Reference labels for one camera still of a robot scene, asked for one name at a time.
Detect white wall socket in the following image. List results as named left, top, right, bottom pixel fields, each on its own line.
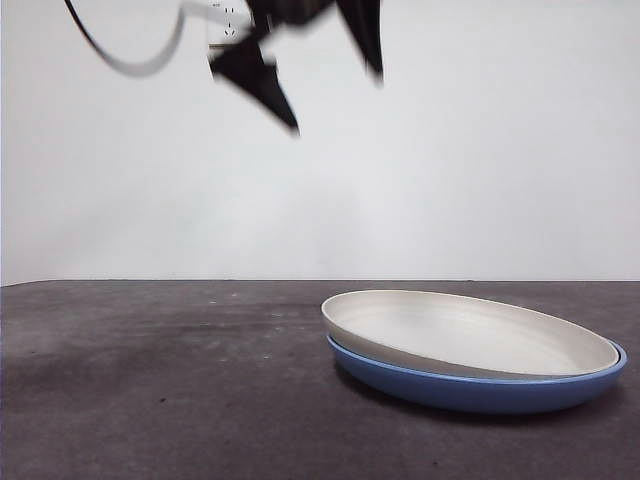
left=206, top=0, right=254, bottom=50

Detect white plate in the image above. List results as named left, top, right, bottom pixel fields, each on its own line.
left=320, top=288, right=622, bottom=384

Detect blue plate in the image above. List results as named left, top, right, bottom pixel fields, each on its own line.
left=325, top=333, right=629, bottom=416

